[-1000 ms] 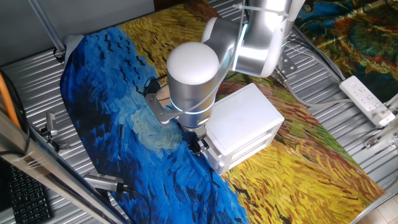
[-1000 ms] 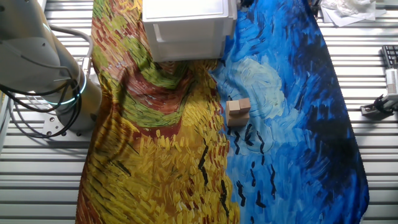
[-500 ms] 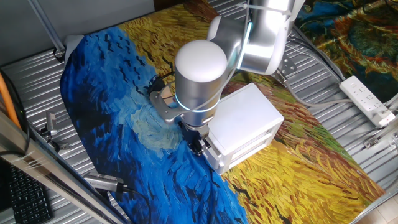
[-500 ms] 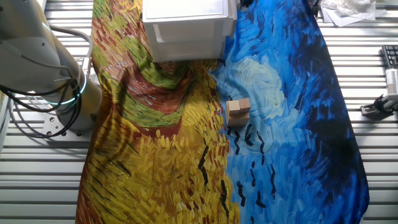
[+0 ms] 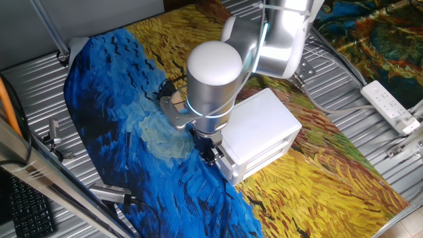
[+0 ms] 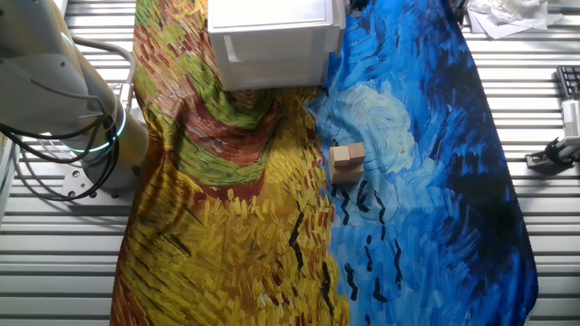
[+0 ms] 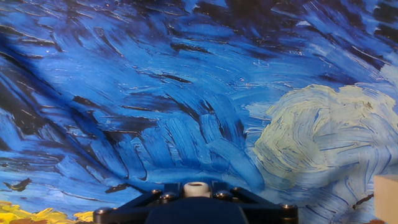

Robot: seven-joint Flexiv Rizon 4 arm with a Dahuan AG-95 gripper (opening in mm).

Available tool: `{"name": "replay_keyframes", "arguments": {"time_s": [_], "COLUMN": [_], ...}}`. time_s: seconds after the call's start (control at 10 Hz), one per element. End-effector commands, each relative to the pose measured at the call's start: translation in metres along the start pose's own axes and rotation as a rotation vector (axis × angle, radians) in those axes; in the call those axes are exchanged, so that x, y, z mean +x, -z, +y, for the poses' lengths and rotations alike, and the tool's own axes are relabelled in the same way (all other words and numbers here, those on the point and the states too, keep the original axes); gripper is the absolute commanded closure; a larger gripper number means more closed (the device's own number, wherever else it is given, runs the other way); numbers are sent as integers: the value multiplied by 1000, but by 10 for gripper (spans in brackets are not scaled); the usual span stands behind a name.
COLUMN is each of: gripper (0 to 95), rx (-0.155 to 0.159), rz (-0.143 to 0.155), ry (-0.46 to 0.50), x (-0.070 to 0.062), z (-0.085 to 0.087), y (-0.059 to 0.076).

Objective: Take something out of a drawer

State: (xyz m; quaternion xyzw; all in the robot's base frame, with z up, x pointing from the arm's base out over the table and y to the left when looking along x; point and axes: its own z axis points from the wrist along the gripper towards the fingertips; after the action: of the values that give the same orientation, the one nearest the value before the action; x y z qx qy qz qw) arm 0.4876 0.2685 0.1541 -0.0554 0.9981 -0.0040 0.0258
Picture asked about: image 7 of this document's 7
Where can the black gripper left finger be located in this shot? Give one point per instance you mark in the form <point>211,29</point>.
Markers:
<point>136,205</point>

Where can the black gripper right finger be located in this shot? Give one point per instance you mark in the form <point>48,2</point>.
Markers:
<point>261,208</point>

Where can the stepped wooden block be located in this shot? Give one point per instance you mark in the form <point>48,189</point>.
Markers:
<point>387,199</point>

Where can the blue and yellow painted cloth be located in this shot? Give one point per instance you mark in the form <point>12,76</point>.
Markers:
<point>186,93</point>

